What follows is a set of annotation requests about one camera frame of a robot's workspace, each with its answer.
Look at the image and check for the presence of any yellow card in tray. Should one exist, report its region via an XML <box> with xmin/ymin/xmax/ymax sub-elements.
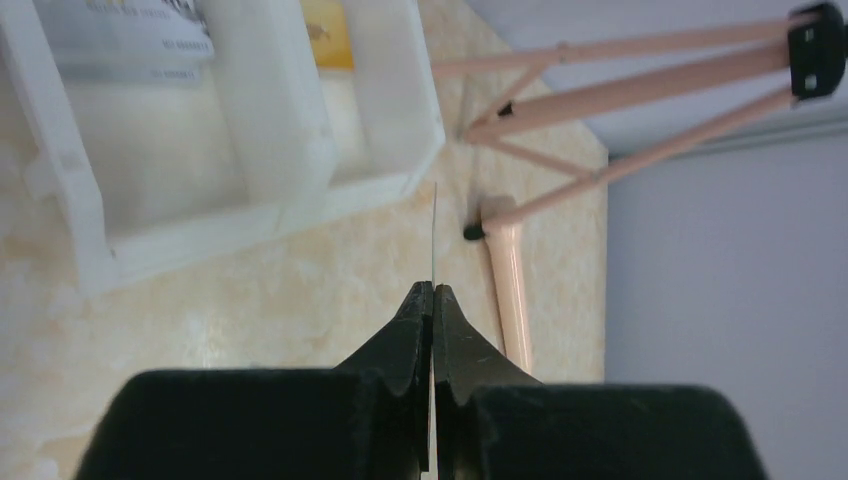
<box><xmin>300</xmin><ymin>0</ymin><xmax>355</xmax><ymax>73</ymax></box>

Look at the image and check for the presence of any thin card edge-on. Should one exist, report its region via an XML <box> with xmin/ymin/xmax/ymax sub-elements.
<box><xmin>426</xmin><ymin>182</ymin><xmax>439</xmax><ymax>480</ymax></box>

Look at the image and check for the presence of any pink tripod music stand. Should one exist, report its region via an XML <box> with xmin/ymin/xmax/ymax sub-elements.
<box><xmin>431</xmin><ymin>1</ymin><xmax>847</xmax><ymax>241</ymax></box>

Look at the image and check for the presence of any white two-compartment plastic tray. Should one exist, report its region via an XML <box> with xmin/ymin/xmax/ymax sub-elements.
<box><xmin>1</xmin><ymin>1</ymin><xmax>445</xmax><ymax>296</ymax></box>

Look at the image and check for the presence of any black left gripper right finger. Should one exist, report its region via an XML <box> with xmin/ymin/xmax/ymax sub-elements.
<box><xmin>432</xmin><ymin>285</ymin><xmax>767</xmax><ymax>479</ymax></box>

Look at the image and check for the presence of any pink cylindrical tube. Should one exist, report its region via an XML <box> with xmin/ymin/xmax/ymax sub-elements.
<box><xmin>485</xmin><ymin>223</ymin><xmax>533</xmax><ymax>374</ymax></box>

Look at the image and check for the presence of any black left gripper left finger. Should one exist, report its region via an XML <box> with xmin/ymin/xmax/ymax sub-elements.
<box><xmin>76</xmin><ymin>282</ymin><xmax>434</xmax><ymax>479</ymax></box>

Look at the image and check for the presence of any silver card in tray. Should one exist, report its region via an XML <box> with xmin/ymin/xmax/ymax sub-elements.
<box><xmin>34</xmin><ymin>0</ymin><xmax>215</xmax><ymax>85</ymax></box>

